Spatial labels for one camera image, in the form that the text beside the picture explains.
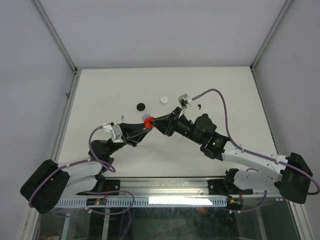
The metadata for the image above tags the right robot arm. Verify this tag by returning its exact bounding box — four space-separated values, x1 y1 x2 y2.
150 107 313 204

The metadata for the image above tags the purple earbud charging case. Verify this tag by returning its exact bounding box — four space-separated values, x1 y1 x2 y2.
142 114 149 121

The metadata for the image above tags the orange earbud charging case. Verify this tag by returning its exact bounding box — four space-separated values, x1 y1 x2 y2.
143 116 154 129

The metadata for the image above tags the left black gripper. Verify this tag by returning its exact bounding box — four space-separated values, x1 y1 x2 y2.
106 123 152 156

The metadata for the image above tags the white earbud charging case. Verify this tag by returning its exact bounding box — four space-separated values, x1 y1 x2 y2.
159 96 169 105

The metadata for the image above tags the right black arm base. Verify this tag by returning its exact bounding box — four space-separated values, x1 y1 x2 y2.
207 179 253 198

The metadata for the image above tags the aluminium mounting rail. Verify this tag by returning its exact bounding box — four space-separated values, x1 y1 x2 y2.
56 176 283 201

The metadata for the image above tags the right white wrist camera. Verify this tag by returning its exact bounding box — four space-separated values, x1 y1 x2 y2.
178 93 193 110

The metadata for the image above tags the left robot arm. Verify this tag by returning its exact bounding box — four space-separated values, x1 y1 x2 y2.
19 122 152 214

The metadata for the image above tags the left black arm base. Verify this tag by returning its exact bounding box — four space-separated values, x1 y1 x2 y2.
77 179 121 196

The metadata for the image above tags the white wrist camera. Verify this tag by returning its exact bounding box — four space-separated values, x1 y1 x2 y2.
102 123 124 143
178 93 193 110

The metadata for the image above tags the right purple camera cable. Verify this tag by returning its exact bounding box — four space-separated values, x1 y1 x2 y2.
191 88 320 196

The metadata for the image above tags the black earbud charging case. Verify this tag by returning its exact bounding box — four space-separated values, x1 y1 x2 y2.
136 102 146 112

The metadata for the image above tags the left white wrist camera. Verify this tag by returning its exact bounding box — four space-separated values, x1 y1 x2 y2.
102 123 124 143

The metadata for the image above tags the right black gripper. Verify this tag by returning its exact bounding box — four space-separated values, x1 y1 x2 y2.
149 107 203 146

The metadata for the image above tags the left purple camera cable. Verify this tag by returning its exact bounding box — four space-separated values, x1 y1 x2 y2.
27 126 117 208

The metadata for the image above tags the purple cable under rail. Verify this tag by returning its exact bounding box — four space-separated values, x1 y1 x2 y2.
53 188 136 240

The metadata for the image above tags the white slotted cable duct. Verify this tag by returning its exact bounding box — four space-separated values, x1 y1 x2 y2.
56 196 227 209

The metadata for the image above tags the purple camera cable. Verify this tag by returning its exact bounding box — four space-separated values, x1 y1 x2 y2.
27 126 117 208
191 88 320 196

